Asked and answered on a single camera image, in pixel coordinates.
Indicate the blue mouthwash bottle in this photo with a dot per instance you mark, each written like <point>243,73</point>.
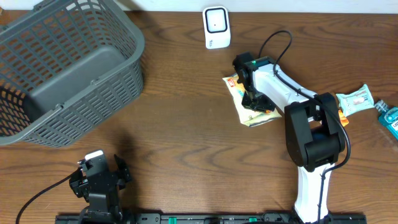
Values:
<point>387,116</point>

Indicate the teal wet wipes pack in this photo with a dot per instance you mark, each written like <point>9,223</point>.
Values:
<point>356,101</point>

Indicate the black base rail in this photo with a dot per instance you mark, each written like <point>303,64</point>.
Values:
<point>270,217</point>

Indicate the yellow snack bag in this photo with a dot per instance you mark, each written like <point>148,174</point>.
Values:
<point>247,117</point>

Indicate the white barcode scanner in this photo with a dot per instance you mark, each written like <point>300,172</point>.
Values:
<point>216,27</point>

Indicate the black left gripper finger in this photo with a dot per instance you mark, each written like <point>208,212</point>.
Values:
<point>122,173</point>
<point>76,183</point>

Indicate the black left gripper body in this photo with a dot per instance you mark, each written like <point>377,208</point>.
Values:
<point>117,182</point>

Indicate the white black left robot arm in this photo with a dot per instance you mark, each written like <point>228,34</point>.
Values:
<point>101,209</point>

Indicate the dark grey plastic basket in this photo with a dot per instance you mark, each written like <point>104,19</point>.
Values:
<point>67,66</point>

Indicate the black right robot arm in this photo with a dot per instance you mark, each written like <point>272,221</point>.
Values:
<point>313,133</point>

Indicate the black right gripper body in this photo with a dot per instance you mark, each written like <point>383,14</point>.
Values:
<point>257,100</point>

